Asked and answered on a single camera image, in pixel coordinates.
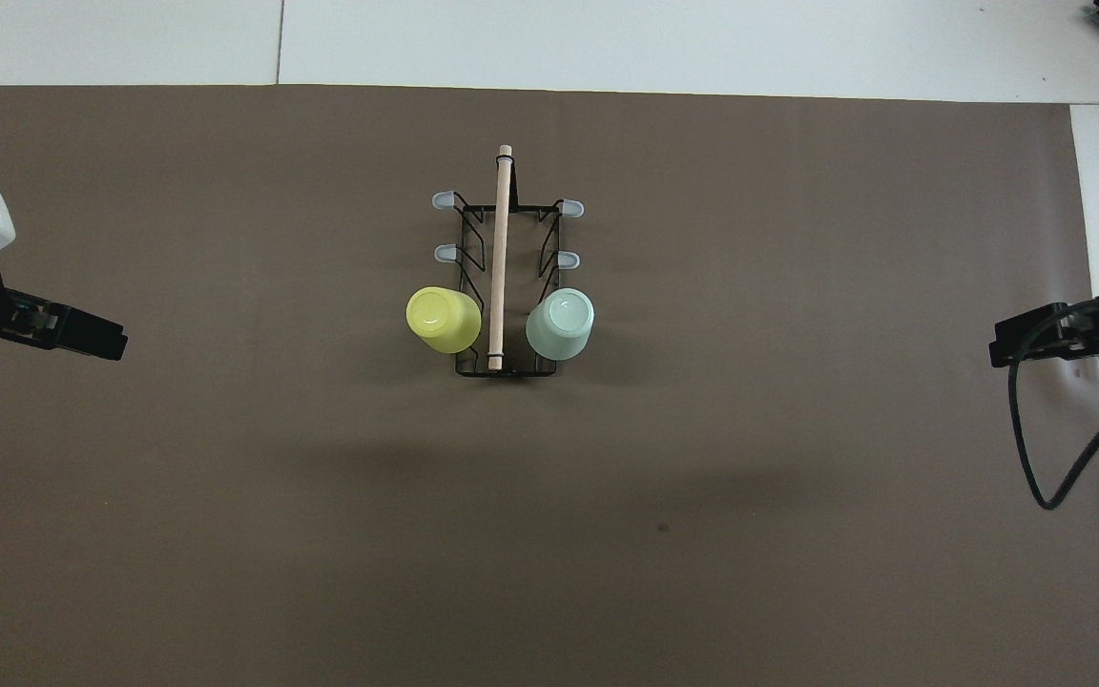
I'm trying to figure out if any yellow plastic cup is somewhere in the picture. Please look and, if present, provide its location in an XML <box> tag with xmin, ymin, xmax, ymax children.
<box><xmin>405</xmin><ymin>286</ymin><xmax>483</xmax><ymax>355</ymax></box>

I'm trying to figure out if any light green plastic cup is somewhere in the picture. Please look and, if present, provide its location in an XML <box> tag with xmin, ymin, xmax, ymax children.
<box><xmin>525</xmin><ymin>288</ymin><xmax>596</xmax><ymax>362</ymax></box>

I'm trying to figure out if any brown paper table mat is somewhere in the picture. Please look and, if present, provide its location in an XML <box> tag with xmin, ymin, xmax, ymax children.
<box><xmin>0</xmin><ymin>84</ymin><xmax>1099</xmax><ymax>687</ymax></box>

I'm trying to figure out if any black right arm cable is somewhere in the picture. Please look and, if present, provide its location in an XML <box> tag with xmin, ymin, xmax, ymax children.
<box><xmin>1007</xmin><ymin>296</ymin><xmax>1099</xmax><ymax>510</ymax></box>

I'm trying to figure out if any black wire cup rack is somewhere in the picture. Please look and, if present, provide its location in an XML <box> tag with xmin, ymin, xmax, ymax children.
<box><xmin>431</xmin><ymin>144</ymin><xmax>586</xmax><ymax>379</ymax></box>

